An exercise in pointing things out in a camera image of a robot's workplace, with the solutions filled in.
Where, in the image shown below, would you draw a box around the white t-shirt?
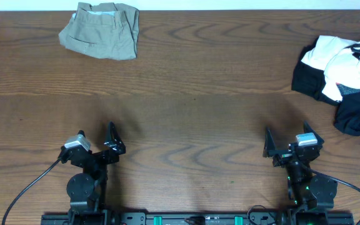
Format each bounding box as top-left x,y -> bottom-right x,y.
301,36 -> 356,71

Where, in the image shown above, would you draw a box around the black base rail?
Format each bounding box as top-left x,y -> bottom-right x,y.
41,210 -> 354,225

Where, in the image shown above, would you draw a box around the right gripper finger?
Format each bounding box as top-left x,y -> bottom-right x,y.
303,121 -> 324,145
262,127 -> 277,158

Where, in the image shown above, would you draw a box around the folded khaki shorts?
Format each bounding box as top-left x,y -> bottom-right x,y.
58,2 -> 139,61

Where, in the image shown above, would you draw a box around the white patterned garment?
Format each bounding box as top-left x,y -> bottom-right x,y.
322,43 -> 360,102

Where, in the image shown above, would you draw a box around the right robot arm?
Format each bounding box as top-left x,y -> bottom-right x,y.
262,122 -> 338,217

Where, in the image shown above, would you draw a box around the left black cable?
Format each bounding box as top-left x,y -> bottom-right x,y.
1,158 -> 63,225

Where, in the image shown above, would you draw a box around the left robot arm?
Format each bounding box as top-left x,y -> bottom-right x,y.
58,122 -> 126,214

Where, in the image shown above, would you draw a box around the right black cable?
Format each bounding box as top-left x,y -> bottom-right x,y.
311,168 -> 360,225

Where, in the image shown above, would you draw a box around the black cable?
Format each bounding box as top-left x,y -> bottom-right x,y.
311,168 -> 360,225
1,158 -> 63,225

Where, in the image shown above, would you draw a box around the black red garment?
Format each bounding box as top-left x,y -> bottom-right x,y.
334,84 -> 360,136

